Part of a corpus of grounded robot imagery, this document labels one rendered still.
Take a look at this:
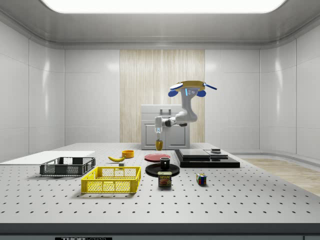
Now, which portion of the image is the black stove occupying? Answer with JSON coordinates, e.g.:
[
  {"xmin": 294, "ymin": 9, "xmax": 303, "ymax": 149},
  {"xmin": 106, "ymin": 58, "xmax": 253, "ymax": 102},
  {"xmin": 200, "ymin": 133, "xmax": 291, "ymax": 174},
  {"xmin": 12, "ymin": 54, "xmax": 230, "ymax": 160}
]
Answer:
[{"xmin": 174, "ymin": 148, "xmax": 241, "ymax": 169}]

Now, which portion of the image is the black plate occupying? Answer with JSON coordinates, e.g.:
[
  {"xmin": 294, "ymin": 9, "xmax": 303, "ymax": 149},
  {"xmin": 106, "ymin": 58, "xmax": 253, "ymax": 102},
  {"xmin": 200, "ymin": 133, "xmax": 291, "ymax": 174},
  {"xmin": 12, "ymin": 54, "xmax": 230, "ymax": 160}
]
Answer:
[{"xmin": 145, "ymin": 163, "xmax": 181, "ymax": 177}]

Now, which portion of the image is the white board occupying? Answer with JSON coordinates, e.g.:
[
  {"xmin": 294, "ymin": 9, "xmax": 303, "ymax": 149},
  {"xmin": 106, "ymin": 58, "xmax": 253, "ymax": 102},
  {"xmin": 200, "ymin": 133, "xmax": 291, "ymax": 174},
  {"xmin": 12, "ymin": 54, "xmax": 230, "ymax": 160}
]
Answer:
[{"xmin": 0, "ymin": 150, "xmax": 96, "ymax": 166}]

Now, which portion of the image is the puzzle cube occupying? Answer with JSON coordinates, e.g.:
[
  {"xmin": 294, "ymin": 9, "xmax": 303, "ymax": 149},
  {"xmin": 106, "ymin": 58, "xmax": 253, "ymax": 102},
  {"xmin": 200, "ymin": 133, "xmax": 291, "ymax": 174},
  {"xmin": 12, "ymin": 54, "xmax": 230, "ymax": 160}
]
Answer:
[{"xmin": 196, "ymin": 173, "xmax": 208, "ymax": 186}]

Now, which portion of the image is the flat-sided can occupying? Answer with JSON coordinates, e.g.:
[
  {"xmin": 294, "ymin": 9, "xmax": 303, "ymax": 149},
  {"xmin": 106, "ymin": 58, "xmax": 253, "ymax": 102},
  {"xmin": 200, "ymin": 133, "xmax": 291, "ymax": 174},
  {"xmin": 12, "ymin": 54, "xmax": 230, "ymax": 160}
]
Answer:
[{"xmin": 157, "ymin": 171, "xmax": 173, "ymax": 188}]

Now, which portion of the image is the black mug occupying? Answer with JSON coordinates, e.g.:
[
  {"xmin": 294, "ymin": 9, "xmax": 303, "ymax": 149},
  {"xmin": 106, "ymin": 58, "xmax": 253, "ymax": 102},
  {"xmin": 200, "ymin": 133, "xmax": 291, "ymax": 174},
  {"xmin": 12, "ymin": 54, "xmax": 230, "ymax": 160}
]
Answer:
[{"xmin": 159, "ymin": 157, "xmax": 171, "ymax": 171}]

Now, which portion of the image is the yellow basket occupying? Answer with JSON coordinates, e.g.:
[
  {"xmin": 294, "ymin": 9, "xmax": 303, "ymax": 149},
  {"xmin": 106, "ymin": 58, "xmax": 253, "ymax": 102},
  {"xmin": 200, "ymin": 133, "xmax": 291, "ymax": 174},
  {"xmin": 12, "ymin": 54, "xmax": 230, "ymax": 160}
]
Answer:
[{"xmin": 80, "ymin": 166, "xmax": 142, "ymax": 194}]

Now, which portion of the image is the banana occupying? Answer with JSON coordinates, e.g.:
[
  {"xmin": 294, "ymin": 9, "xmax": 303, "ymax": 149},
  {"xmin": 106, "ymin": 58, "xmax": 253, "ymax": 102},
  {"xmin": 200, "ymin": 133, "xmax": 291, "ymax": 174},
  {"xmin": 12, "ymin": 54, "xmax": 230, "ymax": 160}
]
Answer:
[{"xmin": 107, "ymin": 155, "xmax": 127, "ymax": 163}]

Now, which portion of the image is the red plate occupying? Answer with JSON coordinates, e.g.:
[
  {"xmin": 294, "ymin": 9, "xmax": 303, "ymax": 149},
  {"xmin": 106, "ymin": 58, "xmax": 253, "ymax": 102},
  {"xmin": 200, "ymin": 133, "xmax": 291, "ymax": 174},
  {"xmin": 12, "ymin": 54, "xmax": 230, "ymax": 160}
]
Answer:
[{"xmin": 144, "ymin": 153, "xmax": 171, "ymax": 162}]

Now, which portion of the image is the dark grey basket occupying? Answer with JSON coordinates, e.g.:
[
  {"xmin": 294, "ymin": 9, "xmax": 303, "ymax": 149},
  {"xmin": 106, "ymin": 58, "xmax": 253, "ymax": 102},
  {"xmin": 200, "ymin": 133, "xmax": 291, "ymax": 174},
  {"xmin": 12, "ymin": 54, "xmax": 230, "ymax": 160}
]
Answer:
[{"xmin": 39, "ymin": 156, "xmax": 97, "ymax": 178}]

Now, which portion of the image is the white cabinet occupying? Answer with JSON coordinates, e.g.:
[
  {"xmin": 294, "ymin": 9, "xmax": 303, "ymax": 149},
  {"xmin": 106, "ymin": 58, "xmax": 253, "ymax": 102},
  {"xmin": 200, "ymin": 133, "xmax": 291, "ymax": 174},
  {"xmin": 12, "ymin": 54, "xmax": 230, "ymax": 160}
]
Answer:
[{"xmin": 140, "ymin": 104, "xmax": 191, "ymax": 151}]

